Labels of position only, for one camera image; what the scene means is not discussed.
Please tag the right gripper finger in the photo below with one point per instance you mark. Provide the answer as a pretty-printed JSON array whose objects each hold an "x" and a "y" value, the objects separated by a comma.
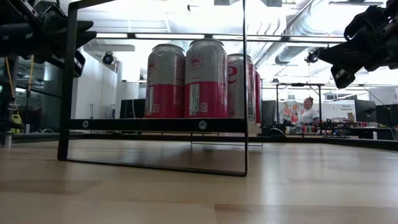
[
  {"x": 342, "y": 57},
  {"x": 363, "y": 23}
]

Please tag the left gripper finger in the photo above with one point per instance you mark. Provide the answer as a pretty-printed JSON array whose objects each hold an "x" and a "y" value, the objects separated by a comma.
[
  {"x": 85, "y": 25},
  {"x": 87, "y": 36}
]

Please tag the silver red soda can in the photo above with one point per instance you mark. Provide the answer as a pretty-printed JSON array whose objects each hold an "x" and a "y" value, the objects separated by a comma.
[
  {"x": 205, "y": 81},
  {"x": 237, "y": 90},
  {"x": 164, "y": 84}
]

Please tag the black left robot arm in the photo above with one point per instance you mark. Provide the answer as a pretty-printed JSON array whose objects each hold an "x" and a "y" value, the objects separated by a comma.
[{"x": 12, "y": 34}]

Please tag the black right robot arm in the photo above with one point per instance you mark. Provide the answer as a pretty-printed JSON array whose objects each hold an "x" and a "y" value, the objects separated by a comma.
[{"x": 392, "y": 7}]

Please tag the black round ceiling lamp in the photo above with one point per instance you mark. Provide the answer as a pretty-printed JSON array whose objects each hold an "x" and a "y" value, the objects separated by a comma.
[{"x": 108, "y": 58}]

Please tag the black track spotlights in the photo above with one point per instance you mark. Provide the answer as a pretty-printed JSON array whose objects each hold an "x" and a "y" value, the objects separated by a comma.
[{"x": 311, "y": 56}]

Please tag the black computer monitor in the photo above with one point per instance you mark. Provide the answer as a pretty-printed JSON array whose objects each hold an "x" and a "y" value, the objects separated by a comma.
[
  {"x": 365, "y": 110},
  {"x": 387, "y": 115},
  {"x": 133, "y": 108}
]

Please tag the person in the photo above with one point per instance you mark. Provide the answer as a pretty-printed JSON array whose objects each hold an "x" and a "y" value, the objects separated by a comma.
[{"x": 308, "y": 113}]

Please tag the linear ceiling light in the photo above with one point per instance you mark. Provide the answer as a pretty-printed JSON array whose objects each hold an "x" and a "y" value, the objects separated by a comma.
[{"x": 168, "y": 36}]

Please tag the yellow green jug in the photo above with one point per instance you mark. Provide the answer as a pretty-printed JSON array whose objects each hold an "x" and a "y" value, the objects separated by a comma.
[{"x": 16, "y": 119}]

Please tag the dark office chair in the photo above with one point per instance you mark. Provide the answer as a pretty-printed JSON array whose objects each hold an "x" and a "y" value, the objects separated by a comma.
[{"x": 268, "y": 113}]

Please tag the white cup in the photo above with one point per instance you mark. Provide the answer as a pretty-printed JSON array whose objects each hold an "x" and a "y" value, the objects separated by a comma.
[{"x": 7, "y": 140}]

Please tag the white wall sign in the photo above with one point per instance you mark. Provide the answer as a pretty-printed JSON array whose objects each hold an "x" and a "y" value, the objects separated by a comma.
[{"x": 342, "y": 109}]

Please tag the silver ventilation duct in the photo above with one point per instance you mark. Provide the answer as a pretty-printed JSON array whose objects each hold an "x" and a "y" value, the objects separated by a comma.
[{"x": 289, "y": 53}]

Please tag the black aluminium table frame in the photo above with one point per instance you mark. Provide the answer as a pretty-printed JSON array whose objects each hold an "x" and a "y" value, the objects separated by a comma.
[{"x": 357, "y": 141}]

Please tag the wooden shelf black metal frame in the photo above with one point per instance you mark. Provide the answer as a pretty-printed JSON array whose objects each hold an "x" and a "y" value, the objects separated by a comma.
[{"x": 140, "y": 124}]

